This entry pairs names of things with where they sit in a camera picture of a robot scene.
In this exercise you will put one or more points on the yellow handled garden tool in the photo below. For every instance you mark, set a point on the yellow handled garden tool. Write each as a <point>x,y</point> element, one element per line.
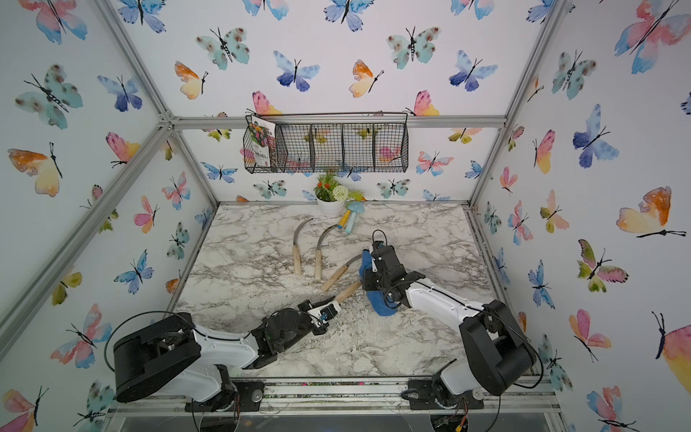
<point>344,220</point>

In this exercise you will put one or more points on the blue microfiber rag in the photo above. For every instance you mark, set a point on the blue microfiber rag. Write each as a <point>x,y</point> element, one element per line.
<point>381,305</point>

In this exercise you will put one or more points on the teal garden trowel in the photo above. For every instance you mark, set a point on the teal garden trowel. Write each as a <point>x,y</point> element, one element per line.
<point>355,208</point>

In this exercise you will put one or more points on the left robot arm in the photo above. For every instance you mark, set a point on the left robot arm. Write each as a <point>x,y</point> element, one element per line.
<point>178,357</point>

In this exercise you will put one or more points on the white pot with plant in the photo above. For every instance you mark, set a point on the white pot with plant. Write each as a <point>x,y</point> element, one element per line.
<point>333,196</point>

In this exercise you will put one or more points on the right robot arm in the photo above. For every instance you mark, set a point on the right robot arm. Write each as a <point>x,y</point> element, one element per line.
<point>496,351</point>

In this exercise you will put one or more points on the aluminium front rail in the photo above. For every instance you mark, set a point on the aluminium front rail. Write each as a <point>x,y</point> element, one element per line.
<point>384,395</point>

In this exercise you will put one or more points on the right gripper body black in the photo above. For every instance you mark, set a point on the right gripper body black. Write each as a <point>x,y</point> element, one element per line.
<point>372,281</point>

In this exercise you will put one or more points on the seed packet in basket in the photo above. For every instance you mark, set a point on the seed packet in basket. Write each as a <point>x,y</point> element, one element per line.
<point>262,141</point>

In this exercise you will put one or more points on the black wire wall basket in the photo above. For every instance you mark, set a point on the black wire wall basket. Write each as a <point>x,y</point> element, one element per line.
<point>349,143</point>

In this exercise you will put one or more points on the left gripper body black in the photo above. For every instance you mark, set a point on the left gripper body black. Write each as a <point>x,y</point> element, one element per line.
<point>302,326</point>

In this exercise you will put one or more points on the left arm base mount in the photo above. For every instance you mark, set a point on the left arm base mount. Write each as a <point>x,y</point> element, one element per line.
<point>236,396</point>

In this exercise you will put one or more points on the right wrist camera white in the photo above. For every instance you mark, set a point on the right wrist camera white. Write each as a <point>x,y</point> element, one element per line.
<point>379,240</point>

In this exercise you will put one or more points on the sickle wooden handle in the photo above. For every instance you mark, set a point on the sickle wooden handle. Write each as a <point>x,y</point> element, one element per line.
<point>339,273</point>
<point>297,255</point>
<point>319,255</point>
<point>347,293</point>

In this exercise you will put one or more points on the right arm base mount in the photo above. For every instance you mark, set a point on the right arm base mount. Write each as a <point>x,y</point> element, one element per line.
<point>453,387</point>

